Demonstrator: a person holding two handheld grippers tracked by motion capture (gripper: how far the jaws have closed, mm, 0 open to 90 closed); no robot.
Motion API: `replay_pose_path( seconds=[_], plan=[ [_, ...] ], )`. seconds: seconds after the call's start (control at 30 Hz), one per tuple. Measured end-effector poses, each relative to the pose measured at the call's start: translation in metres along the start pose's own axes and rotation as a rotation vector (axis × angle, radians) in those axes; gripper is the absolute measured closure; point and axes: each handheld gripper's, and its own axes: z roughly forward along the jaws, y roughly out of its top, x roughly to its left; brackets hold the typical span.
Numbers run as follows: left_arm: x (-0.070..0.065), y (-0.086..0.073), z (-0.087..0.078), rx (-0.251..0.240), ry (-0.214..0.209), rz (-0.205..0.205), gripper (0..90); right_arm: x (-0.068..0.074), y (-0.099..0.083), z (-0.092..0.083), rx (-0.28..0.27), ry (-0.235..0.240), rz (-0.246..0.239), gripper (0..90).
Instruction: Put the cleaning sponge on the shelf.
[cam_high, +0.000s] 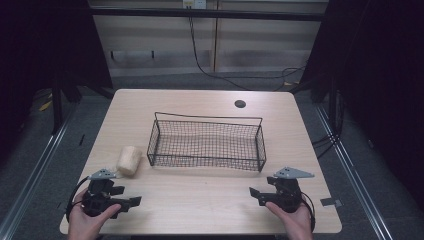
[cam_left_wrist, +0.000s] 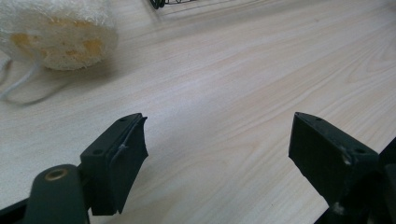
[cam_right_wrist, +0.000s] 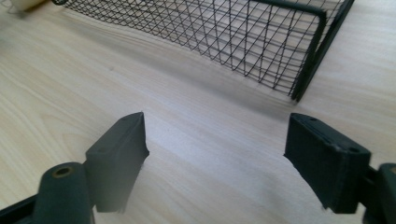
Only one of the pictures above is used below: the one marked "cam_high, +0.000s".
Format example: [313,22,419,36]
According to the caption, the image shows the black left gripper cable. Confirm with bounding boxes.
[65,176,91,223]

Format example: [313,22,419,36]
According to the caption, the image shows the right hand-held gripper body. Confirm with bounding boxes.
[266,166,315,214]

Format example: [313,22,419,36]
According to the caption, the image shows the yellow tape strip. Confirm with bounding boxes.
[37,99,54,113]

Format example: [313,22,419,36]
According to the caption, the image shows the black horizontal bar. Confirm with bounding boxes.
[87,6,327,22]

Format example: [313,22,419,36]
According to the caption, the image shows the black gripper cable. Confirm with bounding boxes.
[65,176,91,223]
[301,191,317,232]

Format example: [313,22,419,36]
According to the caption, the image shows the grey tape piece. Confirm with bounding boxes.
[319,197,344,208]

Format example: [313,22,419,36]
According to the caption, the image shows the bundle of black floor cables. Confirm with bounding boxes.
[311,89,347,160]

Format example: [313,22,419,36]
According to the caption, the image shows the black metal stand leg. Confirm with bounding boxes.
[50,77,65,136]

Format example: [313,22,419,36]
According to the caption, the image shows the black curtain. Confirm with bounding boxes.
[0,0,114,164]
[299,0,424,204]

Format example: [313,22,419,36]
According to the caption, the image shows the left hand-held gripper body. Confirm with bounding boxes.
[80,168,123,220]

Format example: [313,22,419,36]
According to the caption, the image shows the long black wall cable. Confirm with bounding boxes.
[186,5,307,92]

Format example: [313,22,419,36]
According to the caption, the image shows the black wire mesh basket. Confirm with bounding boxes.
[146,111,268,173]

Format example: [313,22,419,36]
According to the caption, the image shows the person's right hand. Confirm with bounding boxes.
[265,195,315,240]

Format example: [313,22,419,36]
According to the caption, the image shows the metal floor rail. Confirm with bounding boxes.
[0,99,80,240]
[314,103,395,240]

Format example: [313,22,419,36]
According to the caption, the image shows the person's left hand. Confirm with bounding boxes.
[67,190,122,240]

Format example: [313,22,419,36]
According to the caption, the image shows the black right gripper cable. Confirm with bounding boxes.
[301,191,317,232]

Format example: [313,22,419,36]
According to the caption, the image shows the white wall socket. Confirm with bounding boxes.
[182,0,208,10]

